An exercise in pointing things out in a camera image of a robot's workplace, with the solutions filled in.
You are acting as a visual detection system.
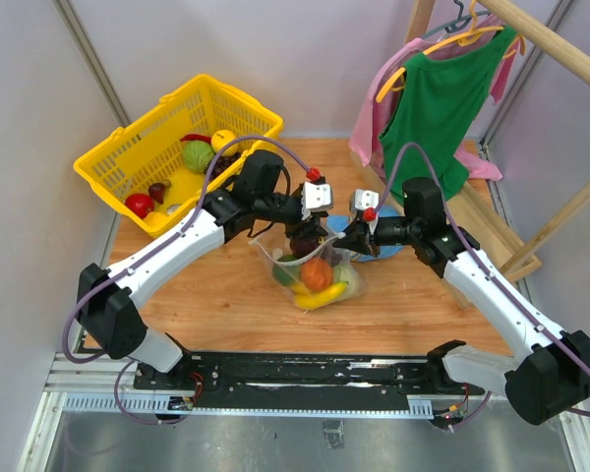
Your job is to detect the red toy apple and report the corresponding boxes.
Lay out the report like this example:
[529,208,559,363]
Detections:
[125,193,155,219]

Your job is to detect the yellow clothes hanger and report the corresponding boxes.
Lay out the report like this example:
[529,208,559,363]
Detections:
[375,1,504,103]

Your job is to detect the yellow plastic shopping basket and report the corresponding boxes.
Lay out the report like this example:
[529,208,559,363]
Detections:
[74,74,284,238]

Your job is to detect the rough orange toy tangerine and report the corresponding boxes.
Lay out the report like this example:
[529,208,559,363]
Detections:
[301,258,333,292]

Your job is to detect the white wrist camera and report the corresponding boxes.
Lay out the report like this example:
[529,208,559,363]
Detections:
[349,189,380,222]
[301,182,334,219]

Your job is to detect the dark purple toy fruit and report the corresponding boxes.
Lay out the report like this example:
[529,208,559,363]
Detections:
[289,231,327,259]

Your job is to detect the white toy garlic bulb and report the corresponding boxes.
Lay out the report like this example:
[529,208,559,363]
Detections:
[334,264,366,300]

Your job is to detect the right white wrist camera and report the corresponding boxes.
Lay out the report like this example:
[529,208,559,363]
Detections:
[349,189,380,222]

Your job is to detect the yellow toy apple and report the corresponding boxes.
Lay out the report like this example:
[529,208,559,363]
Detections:
[210,129,239,156]

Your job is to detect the clear dotted zip top bag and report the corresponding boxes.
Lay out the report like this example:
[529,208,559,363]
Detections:
[251,230,366,312]

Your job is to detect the dark red toy grapes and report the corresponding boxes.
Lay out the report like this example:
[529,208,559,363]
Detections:
[322,246,351,267]

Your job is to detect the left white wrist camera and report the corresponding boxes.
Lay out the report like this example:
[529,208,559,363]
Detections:
[301,182,334,219]

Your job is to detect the dark red toy fig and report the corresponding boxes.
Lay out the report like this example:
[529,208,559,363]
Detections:
[147,180,171,205]

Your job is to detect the blue cartoon print cloth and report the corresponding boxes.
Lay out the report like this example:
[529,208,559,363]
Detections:
[326,206,403,263]

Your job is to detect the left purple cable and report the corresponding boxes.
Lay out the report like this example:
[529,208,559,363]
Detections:
[61,136,321,365]

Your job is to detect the pink shirt on hanger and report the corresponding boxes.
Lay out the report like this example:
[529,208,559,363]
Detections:
[348,14,520,181]

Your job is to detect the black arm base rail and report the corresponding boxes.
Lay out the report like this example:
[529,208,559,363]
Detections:
[134,351,484,414]

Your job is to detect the wooden clothes rack frame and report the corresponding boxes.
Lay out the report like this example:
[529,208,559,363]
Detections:
[348,0,590,311]

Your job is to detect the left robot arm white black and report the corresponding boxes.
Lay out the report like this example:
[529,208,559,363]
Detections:
[73,149,333,389]

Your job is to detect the grey clothes hanger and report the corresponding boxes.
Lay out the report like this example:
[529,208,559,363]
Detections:
[421,0,491,39]

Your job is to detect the dark toy grapes bunch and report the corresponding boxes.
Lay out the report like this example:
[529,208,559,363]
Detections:
[209,152,241,180]

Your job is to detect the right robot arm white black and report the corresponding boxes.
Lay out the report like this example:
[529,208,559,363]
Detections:
[335,177,590,426]

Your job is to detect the yellow green toy mango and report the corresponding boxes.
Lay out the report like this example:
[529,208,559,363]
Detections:
[271,265,301,287]

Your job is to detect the yellow toy bell pepper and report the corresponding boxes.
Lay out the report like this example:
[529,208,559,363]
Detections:
[143,211,168,227]

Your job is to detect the red toy chili pepper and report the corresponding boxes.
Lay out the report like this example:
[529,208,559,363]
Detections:
[179,134,211,145]

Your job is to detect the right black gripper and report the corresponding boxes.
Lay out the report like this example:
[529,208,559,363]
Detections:
[332,216,420,258]

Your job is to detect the yellow toy banana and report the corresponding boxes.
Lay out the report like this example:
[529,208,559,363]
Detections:
[294,281,348,311]

